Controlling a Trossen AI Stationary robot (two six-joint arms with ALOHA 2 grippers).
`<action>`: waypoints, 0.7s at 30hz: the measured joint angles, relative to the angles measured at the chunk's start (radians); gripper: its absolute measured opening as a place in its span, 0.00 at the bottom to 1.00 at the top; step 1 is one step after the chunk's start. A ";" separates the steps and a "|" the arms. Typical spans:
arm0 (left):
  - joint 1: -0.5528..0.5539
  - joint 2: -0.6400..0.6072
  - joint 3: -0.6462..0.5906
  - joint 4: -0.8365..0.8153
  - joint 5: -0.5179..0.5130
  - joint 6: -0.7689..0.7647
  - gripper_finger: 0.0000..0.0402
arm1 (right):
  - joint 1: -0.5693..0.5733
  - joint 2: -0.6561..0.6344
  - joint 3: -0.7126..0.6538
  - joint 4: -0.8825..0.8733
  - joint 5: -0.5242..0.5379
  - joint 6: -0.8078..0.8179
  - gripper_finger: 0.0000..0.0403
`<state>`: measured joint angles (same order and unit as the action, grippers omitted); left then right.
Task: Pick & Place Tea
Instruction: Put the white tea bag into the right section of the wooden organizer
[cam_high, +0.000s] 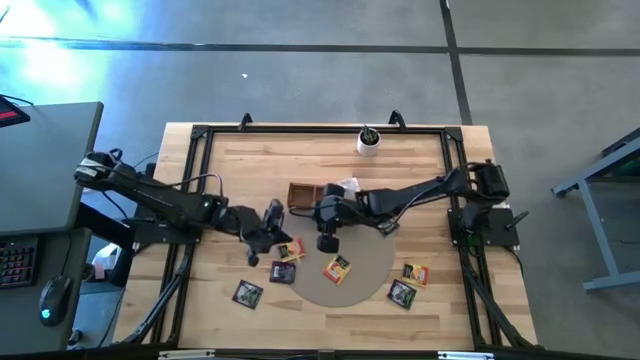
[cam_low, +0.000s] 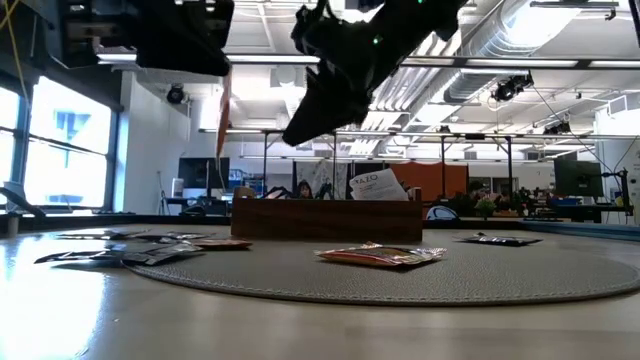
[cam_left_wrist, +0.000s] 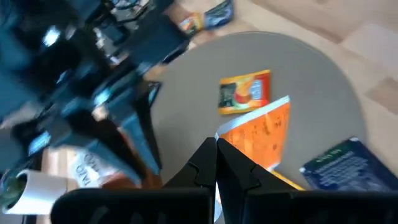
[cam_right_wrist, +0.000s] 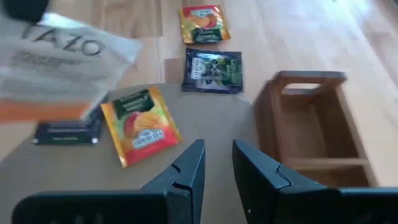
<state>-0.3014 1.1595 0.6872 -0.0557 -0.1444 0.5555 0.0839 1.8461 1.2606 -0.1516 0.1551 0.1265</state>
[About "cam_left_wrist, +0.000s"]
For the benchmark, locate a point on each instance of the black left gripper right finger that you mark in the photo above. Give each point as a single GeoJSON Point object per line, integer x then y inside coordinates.
{"type": "Point", "coordinates": [236, 177]}

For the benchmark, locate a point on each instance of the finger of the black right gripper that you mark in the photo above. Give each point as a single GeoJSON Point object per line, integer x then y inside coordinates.
{"type": "Point", "coordinates": [124, 146]}
{"type": "Point", "coordinates": [148, 140]}

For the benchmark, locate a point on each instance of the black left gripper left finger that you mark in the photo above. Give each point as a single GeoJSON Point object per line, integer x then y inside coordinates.
{"type": "Point", "coordinates": [202, 174]}

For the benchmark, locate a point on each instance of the white Tazo tea bag packet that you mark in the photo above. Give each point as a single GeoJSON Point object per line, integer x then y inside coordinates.
{"type": "Point", "coordinates": [90, 169]}

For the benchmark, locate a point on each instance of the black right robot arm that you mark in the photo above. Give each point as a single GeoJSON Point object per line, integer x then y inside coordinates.
{"type": "Point", "coordinates": [37, 62]}

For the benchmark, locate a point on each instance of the white pot with green plant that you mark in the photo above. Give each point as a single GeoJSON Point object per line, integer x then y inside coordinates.
{"type": "Point", "coordinates": [40, 193]}

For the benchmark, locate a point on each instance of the round grey placemat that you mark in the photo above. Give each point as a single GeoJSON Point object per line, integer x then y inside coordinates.
{"type": "Point", "coordinates": [311, 77]}

